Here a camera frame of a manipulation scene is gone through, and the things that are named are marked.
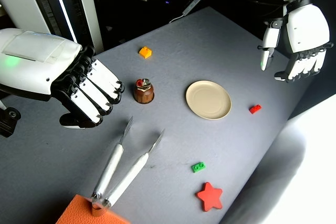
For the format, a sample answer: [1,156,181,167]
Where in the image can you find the white and black equipment frame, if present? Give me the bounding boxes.
[0,0,104,54]

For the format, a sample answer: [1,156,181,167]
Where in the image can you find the metal tongs with taped handles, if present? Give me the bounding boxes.
[90,115,165,217]

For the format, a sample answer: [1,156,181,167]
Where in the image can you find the grey power adapter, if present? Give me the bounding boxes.
[182,0,202,17]

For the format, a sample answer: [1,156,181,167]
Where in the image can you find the green toy brick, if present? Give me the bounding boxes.
[191,162,206,174]

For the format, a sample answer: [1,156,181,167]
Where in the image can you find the orange toy brick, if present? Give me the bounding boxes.
[138,46,153,59]

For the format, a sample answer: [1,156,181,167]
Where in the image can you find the white cable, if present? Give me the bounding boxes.
[169,14,186,24]

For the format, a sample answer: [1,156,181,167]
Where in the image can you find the red toy brick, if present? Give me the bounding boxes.
[248,104,263,115]

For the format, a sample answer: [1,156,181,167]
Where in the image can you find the white robot body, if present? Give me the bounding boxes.
[219,98,336,224]

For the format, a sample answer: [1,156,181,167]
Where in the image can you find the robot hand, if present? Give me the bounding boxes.
[258,3,331,82]
[0,28,125,130]

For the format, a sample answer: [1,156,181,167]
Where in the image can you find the chocolate toy cake with strawberry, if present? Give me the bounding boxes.
[133,78,155,104]

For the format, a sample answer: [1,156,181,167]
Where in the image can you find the orange foam block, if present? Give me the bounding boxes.
[55,194,131,224]

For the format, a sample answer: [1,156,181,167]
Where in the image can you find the grey table cloth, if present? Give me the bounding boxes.
[0,6,302,224]

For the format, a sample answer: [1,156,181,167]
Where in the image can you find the beige round plate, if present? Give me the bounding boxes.
[185,80,233,121]

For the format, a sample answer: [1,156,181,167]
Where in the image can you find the red star block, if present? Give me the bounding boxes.
[195,182,224,212]

